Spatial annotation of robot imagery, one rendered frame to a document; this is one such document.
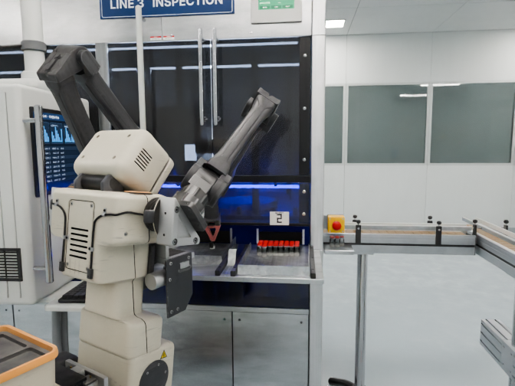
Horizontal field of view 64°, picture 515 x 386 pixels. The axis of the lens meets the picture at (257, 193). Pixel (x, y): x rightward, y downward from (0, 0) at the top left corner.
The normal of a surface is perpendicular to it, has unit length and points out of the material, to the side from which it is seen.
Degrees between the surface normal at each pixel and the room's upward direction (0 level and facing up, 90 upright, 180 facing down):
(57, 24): 90
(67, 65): 99
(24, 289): 90
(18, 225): 90
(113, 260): 90
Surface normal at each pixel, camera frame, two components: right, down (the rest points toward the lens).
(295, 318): -0.11, 0.11
